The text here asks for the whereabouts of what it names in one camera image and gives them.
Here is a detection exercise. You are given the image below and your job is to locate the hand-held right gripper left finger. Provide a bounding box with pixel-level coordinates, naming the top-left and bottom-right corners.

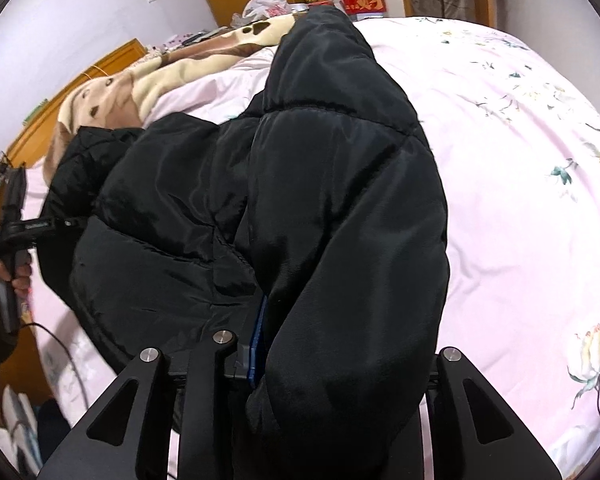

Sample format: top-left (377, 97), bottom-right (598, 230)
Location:
top-left (40, 300), bottom-right (271, 480)

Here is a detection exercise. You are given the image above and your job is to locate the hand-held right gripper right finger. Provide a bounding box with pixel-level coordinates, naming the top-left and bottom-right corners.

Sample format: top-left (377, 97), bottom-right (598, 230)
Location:
top-left (420, 346), bottom-right (563, 480)

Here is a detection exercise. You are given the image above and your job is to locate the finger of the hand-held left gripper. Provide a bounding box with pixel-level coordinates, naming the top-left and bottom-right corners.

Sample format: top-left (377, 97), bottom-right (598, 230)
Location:
top-left (24, 215), bottom-right (88, 235)

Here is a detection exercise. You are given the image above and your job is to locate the black puffer jacket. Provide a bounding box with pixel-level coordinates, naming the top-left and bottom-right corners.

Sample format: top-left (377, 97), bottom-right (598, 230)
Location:
top-left (42, 4), bottom-right (451, 480)

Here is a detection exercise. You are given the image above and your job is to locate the person's left hand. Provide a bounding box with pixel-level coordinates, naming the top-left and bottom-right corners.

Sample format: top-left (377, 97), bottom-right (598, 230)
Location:
top-left (0, 252), bottom-right (34, 302)

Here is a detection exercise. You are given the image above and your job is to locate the wooden headboard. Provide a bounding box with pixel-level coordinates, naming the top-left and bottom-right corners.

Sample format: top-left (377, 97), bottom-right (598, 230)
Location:
top-left (4, 39), bottom-right (147, 173)

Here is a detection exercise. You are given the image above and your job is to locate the pink floral bed sheet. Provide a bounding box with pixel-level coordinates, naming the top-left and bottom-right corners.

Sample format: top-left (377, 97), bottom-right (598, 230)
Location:
top-left (27, 15), bottom-right (600, 480)

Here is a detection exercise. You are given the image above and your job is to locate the white printed bag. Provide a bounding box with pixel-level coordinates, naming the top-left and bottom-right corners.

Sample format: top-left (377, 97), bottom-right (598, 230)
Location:
top-left (0, 385), bottom-right (46, 467)

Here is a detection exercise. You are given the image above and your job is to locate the brown cream plush blanket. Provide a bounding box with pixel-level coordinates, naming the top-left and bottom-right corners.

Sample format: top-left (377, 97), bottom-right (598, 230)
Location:
top-left (42, 12), bottom-right (301, 181)

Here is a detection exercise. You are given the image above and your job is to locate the white plastic bag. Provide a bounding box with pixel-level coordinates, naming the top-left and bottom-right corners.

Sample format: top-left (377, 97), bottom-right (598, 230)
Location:
top-left (230, 0), bottom-right (302, 27)

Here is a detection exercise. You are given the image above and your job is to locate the black cable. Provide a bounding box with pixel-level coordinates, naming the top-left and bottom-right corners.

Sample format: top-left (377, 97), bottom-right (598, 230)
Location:
top-left (16, 321), bottom-right (92, 411)

